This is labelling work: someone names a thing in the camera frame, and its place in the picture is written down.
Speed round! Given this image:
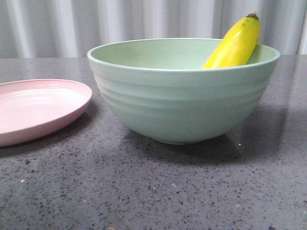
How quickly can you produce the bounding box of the yellow banana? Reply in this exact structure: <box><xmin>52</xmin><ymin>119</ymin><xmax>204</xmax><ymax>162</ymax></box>
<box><xmin>202</xmin><ymin>13</ymin><xmax>260</xmax><ymax>69</ymax></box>

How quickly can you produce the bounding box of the green ribbed bowl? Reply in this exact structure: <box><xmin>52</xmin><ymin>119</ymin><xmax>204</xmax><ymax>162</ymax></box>
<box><xmin>87</xmin><ymin>38</ymin><xmax>280</xmax><ymax>145</ymax></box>

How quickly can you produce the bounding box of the pink plate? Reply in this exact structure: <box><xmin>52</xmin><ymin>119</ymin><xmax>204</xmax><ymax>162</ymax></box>
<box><xmin>0</xmin><ymin>79</ymin><xmax>92</xmax><ymax>147</ymax></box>

